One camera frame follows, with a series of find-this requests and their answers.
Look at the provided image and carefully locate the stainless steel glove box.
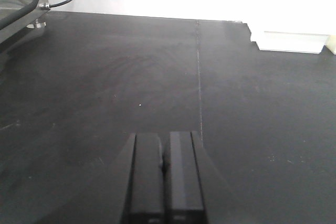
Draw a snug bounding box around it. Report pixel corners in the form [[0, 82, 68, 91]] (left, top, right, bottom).
[[1, 0, 49, 43]]

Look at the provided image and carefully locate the middle white storage bin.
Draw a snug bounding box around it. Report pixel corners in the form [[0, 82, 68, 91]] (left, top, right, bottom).
[[325, 35, 336, 55]]

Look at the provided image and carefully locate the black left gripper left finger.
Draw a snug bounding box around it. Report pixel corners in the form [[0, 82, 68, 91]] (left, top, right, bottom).
[[120, 133, 165, 223]]

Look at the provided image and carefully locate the white storage bin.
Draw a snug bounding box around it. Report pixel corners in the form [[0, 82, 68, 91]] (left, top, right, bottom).
[[325, 35, 336, 55], [247, 22, 331, 54]]

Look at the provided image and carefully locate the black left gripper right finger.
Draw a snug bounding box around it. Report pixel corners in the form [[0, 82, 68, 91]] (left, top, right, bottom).
[[163, 131, 207, 223]]

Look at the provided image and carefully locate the left white storage bin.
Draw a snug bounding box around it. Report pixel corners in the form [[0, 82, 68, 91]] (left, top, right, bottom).
[[247, 22, 331, 54]]

